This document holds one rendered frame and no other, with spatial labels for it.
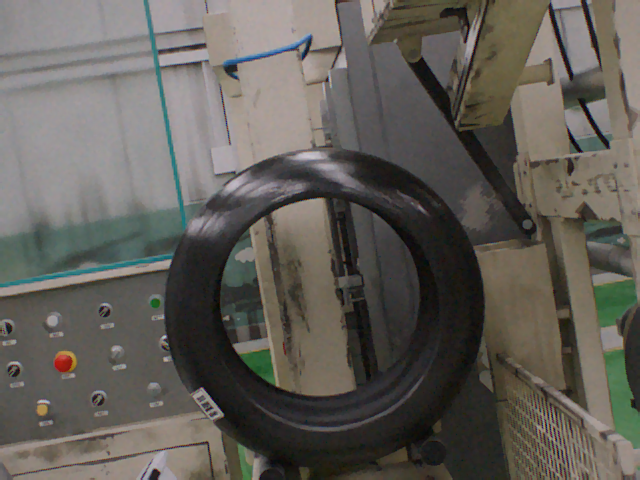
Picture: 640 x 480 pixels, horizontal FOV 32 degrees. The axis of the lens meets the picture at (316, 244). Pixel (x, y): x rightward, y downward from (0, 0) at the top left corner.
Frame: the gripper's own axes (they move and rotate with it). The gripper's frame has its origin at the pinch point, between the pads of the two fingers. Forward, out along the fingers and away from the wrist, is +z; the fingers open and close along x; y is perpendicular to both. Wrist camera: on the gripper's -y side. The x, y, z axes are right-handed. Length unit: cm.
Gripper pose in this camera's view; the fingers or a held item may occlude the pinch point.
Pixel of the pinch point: (158, 455)
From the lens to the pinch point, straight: 187.3
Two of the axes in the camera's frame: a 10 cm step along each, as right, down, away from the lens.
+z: 3.6, -6.8, 6.3
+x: 5.5, -4.0, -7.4
